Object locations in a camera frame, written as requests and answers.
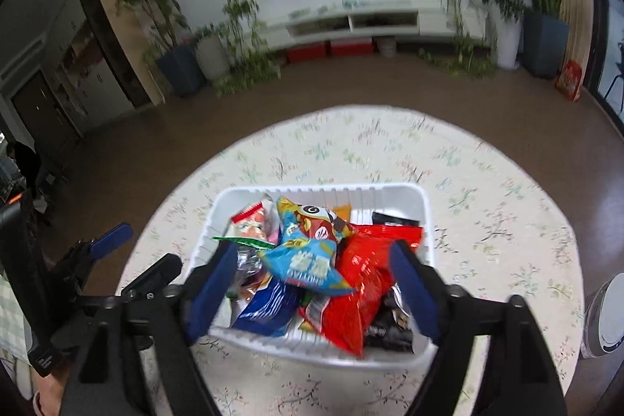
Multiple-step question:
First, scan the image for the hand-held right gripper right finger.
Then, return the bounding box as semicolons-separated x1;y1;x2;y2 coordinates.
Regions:
389;239;569;416

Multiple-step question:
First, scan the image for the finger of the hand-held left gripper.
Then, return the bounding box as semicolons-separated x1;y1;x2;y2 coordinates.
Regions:
51;223;133;281
119;253;183;300

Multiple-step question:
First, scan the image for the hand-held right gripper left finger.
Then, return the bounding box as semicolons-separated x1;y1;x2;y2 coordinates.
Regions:
58;241;239;416

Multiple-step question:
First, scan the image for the green silver snack packet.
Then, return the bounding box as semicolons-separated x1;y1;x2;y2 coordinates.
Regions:
212;235;276;273

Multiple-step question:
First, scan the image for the dark blue snack packet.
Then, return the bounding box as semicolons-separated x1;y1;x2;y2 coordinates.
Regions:
230;277;303;338

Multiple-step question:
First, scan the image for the red white snack packet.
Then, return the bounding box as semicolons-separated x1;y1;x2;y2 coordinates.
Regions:
230;200;274;244

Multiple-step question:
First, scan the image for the pink snack packet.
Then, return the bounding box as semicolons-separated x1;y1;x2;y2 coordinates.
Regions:
266;202;284;246

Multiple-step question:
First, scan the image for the white plastic tray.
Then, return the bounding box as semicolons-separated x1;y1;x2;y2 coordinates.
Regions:
190;183;438;370

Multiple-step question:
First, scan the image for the light blue yellow snack packet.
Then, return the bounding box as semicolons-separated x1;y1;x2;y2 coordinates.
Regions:
258;196;359;298

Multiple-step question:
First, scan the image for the person's left hand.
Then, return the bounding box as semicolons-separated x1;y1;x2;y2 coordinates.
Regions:
32;374;66;416

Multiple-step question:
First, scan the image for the person's checkered shirt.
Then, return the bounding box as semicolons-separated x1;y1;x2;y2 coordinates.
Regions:
0;272;35;397

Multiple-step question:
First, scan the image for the black snack packet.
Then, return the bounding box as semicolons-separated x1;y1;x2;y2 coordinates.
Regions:
371;211;421;227
365;284;416;353

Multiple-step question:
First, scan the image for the round floral tablecloth table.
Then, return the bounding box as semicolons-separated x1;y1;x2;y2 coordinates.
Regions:
117;104;586;416

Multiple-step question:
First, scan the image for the tall plant in blue pot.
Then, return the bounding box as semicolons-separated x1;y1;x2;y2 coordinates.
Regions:
117;0;206;98

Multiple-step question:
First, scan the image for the white round appliance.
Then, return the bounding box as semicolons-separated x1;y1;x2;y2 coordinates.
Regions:
580;272;624;359

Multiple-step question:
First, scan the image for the plant in white ribbed pot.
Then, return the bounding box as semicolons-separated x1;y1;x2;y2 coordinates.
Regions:
192;23;231;80

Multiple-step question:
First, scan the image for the trailing green plant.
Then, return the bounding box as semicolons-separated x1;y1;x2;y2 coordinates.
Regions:
214;0;282;98

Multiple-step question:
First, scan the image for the red storage box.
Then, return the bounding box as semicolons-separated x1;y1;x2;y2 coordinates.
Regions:
287;43;327;64
330;40;375;57

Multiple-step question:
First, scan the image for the red gift bag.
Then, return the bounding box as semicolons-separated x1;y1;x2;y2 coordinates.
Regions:
556;60;584;103

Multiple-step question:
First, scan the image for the leafy plant in white pot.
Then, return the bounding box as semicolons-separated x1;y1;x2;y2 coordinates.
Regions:
419;0;525;78

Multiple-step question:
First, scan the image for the white low cabinet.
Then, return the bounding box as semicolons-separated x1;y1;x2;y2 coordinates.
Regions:
266;4;488;52

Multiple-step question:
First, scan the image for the black chair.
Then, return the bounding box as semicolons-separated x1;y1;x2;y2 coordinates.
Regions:
604;41;624;101

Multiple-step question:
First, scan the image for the black framed window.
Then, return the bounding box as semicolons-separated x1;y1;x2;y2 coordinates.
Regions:
592;0;624;127

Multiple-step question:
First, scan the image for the bamboo screen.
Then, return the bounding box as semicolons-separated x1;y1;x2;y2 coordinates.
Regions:
546;0;596;91

